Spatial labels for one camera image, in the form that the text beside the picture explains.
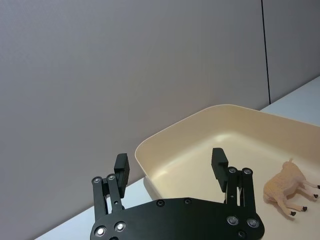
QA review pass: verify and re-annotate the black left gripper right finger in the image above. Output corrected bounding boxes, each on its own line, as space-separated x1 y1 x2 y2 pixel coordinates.
211 147 258 214

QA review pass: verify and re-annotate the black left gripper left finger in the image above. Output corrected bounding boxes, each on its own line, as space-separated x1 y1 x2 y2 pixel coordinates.
91 153 131 223

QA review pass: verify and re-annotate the tan toy sheep figure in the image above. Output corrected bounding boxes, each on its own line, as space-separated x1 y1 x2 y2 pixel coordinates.
263 157 320 221

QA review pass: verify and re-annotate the cream plastic tray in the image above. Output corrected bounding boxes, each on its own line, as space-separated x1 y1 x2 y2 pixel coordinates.
134 103 320 240

